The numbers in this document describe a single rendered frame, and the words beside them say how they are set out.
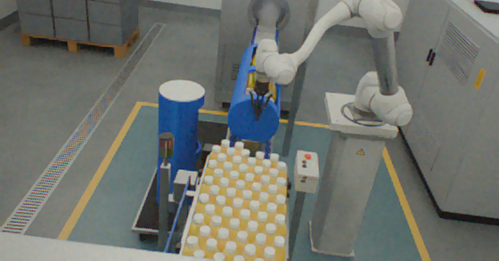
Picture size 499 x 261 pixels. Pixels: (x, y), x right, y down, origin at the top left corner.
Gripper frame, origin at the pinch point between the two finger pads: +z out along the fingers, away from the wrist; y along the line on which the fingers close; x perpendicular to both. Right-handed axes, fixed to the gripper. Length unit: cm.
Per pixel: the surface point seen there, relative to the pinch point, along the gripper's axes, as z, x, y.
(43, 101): 116, 176, -209
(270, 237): 9, -81, 11
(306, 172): 6.0, -38.9, 25.8
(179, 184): 31, -29, -35
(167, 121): 29, 26, -54
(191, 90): 12, 40, -43
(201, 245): 11, -88, -15
